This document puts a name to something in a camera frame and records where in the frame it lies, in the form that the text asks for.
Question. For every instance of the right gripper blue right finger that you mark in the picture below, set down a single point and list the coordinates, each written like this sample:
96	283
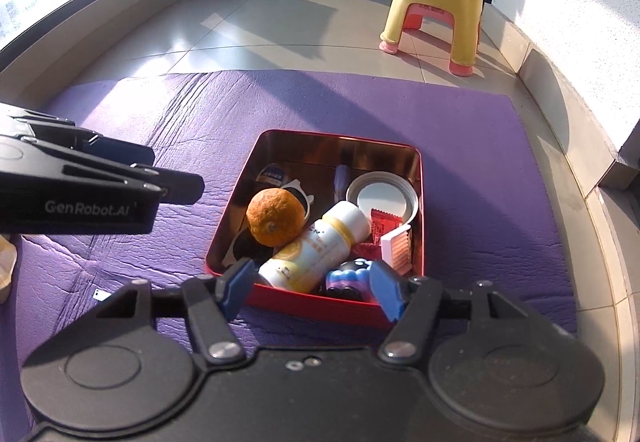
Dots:
391	291

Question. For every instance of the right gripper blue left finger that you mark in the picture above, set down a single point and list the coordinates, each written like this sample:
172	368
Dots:
234	286

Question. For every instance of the pink comb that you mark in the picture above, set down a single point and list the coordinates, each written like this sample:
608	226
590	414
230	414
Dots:
396	249

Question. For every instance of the white sunglasses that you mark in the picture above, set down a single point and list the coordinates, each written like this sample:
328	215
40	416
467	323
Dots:
243	244

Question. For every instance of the red snack packet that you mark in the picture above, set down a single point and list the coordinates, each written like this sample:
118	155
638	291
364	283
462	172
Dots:
381	223

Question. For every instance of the white yellow bottle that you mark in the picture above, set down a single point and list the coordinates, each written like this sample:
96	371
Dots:
301	265

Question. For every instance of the orange fruit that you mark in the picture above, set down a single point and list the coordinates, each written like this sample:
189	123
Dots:
275	217

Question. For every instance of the round metal tin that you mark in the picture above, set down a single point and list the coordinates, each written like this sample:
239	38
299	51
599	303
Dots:
384	191

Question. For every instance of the small blue cream tin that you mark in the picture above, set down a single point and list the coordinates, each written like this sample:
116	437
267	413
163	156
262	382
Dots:
272	175

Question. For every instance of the silver nail clipper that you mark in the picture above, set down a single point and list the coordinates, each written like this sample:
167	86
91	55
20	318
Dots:
100	295

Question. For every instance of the person hand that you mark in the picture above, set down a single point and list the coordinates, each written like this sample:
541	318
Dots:
8	259

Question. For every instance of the purple floor mat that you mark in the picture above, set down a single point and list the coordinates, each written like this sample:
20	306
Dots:
486	209

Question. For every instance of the yellow plastic stool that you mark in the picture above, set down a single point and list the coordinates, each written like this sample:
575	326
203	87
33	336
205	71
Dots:
463	17

